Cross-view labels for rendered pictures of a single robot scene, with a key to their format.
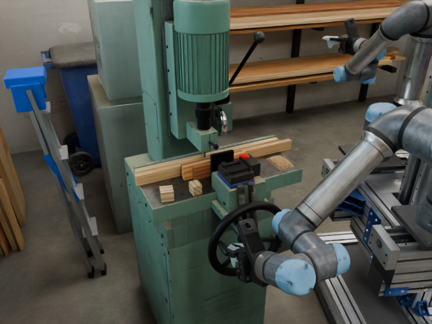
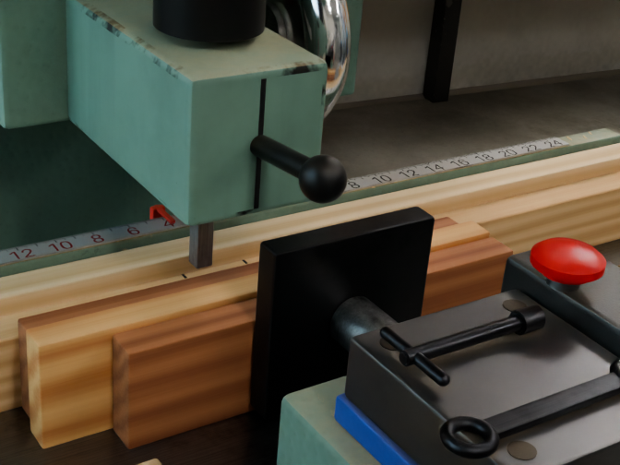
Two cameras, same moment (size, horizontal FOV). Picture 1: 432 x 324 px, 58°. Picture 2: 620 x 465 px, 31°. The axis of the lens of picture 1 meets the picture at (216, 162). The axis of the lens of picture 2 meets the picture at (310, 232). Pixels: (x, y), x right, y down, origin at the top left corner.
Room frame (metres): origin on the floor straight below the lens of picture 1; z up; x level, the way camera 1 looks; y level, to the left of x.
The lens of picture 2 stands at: (0.79, 0.07, 1.23)
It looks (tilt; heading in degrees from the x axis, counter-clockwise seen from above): 27 degrees down; 351
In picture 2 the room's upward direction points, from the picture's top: 5 degrees clockwise
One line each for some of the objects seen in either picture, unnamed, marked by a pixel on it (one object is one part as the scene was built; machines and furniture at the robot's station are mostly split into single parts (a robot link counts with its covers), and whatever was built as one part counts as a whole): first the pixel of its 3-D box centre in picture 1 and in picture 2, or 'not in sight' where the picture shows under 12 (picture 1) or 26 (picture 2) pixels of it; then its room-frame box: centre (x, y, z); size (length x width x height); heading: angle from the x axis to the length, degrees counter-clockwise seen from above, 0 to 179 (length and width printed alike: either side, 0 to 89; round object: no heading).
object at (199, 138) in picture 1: (202, 136); (189, 106); (1.31, 0.05, 1.03); 0.14 x 0.07 x 0.09; 26
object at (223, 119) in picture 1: (218, 121); (284, 30); (1.46, -0.01, 1.02); 0.12 x 0.03 x 0.12; 26
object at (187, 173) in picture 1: (215, 165); (280, 323); (1.27, 0.00, 0.93); 0.26 x 0.02 x 0.06; 116
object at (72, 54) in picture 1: (94, 107); not in sight; (3.01, 0.99, 0.48); 0.64 x 0.54 x 0.97; 114
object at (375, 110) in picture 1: (380, 120); not in sight; (1.56, -0.71, 0.98); 0.13 x 0.12 x 0.14; 111
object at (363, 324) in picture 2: (225, 166); (378, 341); (1.21, -0.04, 0.95); 0.09 x 0.07 x 0.09; 116
